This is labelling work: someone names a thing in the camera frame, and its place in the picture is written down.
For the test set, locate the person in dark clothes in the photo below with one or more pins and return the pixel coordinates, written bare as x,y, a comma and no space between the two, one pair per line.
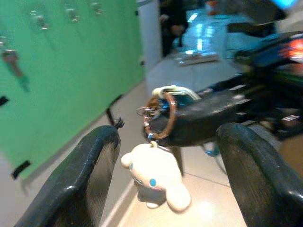
172,23

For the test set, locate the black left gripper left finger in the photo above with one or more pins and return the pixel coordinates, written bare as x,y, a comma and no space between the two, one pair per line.
80,179

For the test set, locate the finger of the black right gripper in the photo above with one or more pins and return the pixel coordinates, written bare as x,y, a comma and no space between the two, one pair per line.
180,91
203,118

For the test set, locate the green wall board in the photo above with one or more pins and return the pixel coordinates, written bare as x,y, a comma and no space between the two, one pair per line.
71,71

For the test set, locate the clear adhesive metal hook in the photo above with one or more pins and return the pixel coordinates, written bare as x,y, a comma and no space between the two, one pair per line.
2,43
72,14
39,21
95,8

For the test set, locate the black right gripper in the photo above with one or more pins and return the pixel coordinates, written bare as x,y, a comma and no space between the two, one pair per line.
277,89

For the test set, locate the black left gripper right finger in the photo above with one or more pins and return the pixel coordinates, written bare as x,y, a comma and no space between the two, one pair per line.
260,184

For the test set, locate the flat grey floor pad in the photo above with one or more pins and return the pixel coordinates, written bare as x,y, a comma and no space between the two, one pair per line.
196,58

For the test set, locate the white wall baseboard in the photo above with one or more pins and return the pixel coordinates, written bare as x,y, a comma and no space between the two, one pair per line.
118,203

